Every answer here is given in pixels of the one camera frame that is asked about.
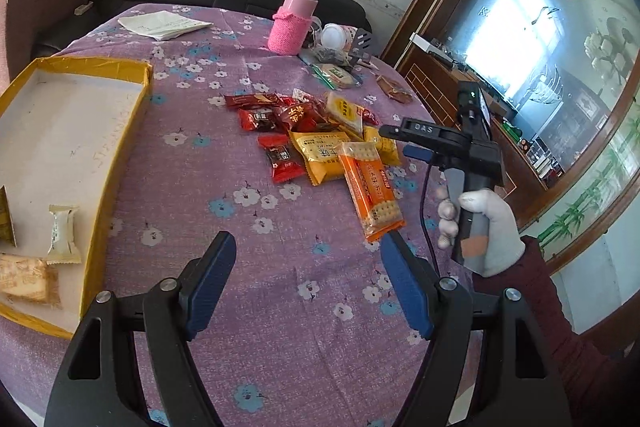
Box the purple floral tablecloth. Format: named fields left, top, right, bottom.
left=0, top=3, right=481, bottom=427

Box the white paper sheet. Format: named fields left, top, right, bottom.
left=117, top=11, right=213, bottom=42

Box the yellow orange biscuit packet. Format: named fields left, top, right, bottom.
left=325, top=91, right=365, bottom=135

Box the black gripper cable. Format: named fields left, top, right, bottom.
left=419, top=162, right=441, bottom=278

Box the wooden glass-front cabinet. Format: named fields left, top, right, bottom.
left=380, top=0, right=640, bottom=343

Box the dark red snack packet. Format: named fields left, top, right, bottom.
left=272, top=103, right=321, bottom=134

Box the green white snack packet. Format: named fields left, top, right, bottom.
left=310, top=63, right=361, bottom=88

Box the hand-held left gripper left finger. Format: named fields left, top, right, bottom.
left=44, top=231, right=237, bottom=427

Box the white jar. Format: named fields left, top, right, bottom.
left=320, top=23, right=358, bottom=52

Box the large yellow biscuit packet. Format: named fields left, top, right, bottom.
left=289, top=131, right=353, bottom=186

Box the pink knit-sleeved bottle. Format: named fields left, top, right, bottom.
left=267, top=0, right=321, bottom=56

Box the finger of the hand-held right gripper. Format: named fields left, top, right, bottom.
left=403, top=144, right=443, bottom=168
left=378, top=119, right=466, bottom=154

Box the brown snack packet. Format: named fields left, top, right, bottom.
left=375, top=75, right=413, bottom=104

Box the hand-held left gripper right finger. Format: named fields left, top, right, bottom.
left=380, top=232, right=576, bottom=427

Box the small white snack packet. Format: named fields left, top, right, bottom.
left=46, top=204, right=82, bottom=265

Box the orange cracker packet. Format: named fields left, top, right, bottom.
left=336, top=142, right=405, bottom=244

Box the small yellow snack packet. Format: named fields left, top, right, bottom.
left=362, top=126, right=402, bottom=166

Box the black slotted spatula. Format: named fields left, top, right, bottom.
left=347, top=28, right=373, bottom=68

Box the white flat device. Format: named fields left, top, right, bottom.
left=410, top=32, right=468, bottom=68

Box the person's right hand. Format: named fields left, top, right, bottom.
left=436, top=183, right=527, bottom=279

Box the red candy with dark label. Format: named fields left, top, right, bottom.
left=237, top=108, right=276, bottom=134
left=257, top=133, right=304, bottom=184

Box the person's right forearm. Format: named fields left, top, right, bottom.
left=470, top=236, right=633, bottom=427

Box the beige cracker packet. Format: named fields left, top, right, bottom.
left=0, top=253, right=62, bottom=309

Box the dark crumpled wrapper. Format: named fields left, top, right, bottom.
left=300, top=46, right=351, bottom=66

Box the small red snack packet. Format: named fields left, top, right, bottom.
left=357, top=104, right=381, bottom=128

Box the yellow cardboard box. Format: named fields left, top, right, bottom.
left=0, top=57, right=153, bottom=340

